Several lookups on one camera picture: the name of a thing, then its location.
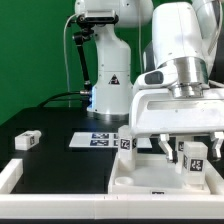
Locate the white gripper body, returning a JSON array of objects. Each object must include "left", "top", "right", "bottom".
[{"left": 129, "top": 88, "right": 224, "bottom": 137}]

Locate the white marker tag sheet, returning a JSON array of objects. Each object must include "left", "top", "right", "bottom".
[{"left": 69, "top": 132, "right": 152, "bottom": 149}]

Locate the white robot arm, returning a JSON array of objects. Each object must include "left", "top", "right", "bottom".
[{"left": 75, "top": 0, "right": 224, "bottom": 162}]

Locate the black cable at base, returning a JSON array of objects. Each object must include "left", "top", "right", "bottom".
[{"left": 36, "top": 89, "right": 92, "bottom": 108}]

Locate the white U-shaped obstacle fence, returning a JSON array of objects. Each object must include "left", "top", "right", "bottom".
[{"left": 0, "top": 159, "right": 224, "bottom": 219}]

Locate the white square table top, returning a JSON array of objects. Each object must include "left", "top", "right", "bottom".
[{"left": 108, "top": 154, "right": 211, "bottom": 195}]

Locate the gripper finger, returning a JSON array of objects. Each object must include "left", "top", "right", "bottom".
[
  {"left": 210, "top": 131, "right": 224, "bottom": 160},
  {"left": 158, "top": 134, "right": 178, "bottom": 163}
]

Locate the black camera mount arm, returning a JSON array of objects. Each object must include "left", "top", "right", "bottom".
[{"left": 72, "top": 27, "right": 95, "bottom": 92}]

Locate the grey camera cable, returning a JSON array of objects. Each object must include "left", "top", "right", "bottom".
[{"left": 62, "top": 13, "right": 78, "bottom": 108}]

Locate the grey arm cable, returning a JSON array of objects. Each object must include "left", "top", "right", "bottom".
[{"left": 206, "top": 0, "right": 224, "bottom": 58}]

